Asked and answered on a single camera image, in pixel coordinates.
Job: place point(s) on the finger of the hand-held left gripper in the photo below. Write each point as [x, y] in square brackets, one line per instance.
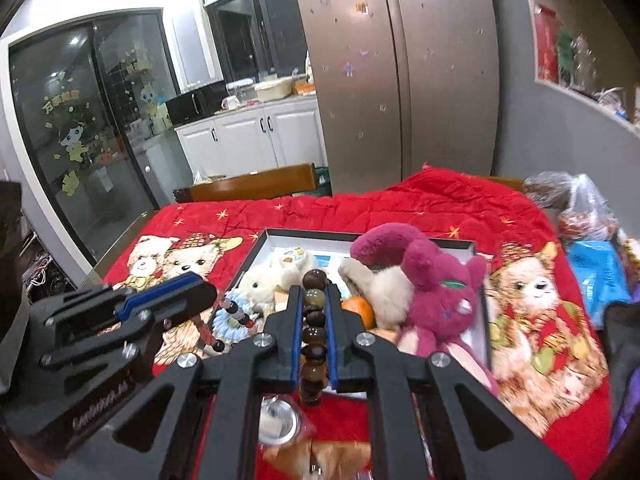
[160, 287]
[175, 306]

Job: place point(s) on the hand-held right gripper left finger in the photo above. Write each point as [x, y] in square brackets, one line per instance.
[298, 332]

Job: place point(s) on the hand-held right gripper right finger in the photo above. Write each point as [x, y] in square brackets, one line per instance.
[332, 345]

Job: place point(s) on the black shallow box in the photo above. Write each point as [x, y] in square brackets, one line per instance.
[320, 233]

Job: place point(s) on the mandarin orange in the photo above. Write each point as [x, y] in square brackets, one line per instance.
[361, 312]

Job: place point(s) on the pastel crochet doll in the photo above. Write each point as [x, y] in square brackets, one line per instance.
[227, 331]

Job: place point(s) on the white plush toy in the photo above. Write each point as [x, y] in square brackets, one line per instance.
[260, 282]

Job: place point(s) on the cream plush toy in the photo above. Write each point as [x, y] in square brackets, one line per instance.
[380, 290]

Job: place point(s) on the round badge in packet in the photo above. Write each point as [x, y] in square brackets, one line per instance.
[277, 417]

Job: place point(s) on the purple plush toy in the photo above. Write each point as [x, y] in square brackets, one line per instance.
[440, 295]

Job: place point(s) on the red printed blanket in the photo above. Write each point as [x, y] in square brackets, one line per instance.
[400, 210]

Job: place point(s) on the glass sliding door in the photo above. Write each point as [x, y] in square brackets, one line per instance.
[50, 135]

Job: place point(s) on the black microwave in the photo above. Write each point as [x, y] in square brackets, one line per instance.
[195, 102]

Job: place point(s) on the white mug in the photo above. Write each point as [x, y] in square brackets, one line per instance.
[230, 103]

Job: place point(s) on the cream bowl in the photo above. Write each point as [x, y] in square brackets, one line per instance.
[272, 91]

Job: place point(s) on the silver refrigerator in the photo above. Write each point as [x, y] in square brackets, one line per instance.
[400, 85]

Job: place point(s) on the blue plastic bag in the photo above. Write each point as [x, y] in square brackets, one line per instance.
[597, 280]

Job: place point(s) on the dark kitchen window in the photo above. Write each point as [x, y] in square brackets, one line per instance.
[260, 30]

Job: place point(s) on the dark cloth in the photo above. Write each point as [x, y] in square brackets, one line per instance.
[625, 350]

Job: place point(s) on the clear plastic bag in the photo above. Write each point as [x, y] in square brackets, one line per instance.
[592, 210]

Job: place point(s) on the red gift packet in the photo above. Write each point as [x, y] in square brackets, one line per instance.
[545, 45]

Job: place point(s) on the wall shelf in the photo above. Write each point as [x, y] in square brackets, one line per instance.
[580, 20]

